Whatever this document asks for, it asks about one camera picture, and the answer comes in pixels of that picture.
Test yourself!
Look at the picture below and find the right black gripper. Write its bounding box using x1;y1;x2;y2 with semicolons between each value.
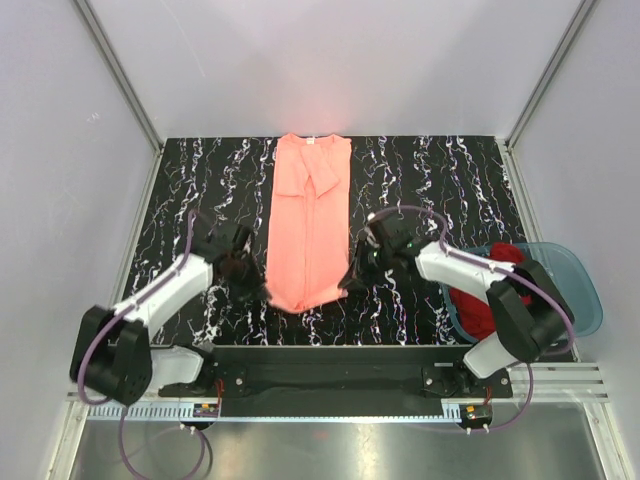
339;239;394;290

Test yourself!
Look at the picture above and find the pink t shirt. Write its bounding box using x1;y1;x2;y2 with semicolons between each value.
266;134;352;314

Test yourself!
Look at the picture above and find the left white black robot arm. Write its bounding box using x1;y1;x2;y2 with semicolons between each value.
70;235;267;406

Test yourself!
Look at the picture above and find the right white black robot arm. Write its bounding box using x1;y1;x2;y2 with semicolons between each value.
339;235;575;397

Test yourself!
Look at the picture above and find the red t shirt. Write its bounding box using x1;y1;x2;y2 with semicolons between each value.
448;242;527;342

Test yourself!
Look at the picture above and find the left small controller board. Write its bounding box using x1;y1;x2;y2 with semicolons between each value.
193;403;220;418

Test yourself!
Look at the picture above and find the small controller board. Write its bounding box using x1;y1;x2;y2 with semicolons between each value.
462;405;493;423
193;403;220;418

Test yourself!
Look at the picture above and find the black marble pattern mat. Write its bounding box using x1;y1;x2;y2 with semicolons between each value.
121;135;525;346

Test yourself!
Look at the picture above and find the right small controller board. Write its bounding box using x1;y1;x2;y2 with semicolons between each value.
462;405;493;423

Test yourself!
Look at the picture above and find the blue plastic basket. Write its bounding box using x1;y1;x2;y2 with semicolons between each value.
441;242;603;343

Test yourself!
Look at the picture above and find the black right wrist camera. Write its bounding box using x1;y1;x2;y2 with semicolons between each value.
368;213;413;252

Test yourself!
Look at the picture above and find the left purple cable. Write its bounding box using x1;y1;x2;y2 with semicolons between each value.
74;209;215;479

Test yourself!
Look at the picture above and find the purple cable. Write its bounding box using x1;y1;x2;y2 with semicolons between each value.
368;204;576;436
74;209;215;479

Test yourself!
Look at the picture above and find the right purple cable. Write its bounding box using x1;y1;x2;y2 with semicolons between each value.
368;204;576;436

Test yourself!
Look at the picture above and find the white slotted cable duct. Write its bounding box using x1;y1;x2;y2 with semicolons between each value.
87;402;494;424

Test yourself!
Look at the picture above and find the aluminium rail profile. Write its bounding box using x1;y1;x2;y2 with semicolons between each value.
88;362;609;406

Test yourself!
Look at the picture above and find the left aluminium frame post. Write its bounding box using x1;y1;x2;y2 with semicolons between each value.
71;0;164;154

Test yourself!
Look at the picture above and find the aluminium frame post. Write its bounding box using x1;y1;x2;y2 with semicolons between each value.
71;0;164;154
505;0;599;150

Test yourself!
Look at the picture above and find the right aluminium frame post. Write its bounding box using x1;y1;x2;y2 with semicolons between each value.
505;0;599;150

